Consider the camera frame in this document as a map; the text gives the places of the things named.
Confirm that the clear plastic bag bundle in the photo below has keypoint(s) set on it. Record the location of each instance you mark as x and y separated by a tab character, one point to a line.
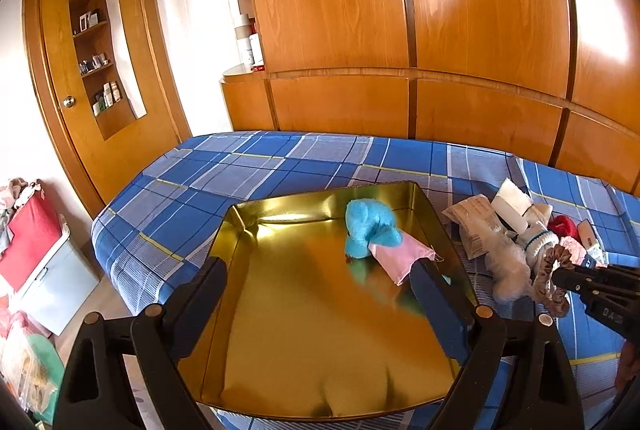
507	263

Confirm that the white striped sock roll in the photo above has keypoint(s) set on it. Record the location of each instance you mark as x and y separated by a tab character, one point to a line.
535	241

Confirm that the red plush heart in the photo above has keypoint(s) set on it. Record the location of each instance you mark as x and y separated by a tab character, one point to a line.
563	226

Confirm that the white plastic bin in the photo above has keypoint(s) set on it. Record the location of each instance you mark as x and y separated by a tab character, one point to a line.
58	286

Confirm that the right hand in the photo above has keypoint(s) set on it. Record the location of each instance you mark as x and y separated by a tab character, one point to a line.
628	366

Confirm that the orange wooden wardrobe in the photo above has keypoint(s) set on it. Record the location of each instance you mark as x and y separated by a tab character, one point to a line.
553	81

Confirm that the cream rolled towel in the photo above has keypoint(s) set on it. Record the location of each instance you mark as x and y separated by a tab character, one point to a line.
517	209

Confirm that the pink cloth pouch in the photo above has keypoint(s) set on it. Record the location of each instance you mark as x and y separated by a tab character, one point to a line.
397	260

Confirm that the brown satin scrunchie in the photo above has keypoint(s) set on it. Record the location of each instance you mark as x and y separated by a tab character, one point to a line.
553	298

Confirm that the blue plaid bed sheet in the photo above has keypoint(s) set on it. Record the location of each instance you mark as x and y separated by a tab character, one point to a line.
153	236

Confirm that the white printed packet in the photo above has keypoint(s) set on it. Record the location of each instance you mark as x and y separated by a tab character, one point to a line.
476	220

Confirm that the gold metal tray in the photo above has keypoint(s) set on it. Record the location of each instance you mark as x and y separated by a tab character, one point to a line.
302	332

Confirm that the red storage box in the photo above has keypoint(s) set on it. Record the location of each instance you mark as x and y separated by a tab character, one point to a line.
35	228

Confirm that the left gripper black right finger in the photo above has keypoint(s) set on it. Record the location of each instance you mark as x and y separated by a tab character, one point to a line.
540	390

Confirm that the pink microfiber dishcloth roll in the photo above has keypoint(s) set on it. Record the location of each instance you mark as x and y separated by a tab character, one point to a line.
575	248

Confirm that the wooden door with shelves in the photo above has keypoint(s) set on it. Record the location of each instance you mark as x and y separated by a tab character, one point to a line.
111	56

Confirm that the round door knob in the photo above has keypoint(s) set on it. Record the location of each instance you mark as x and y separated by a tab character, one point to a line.
69	102

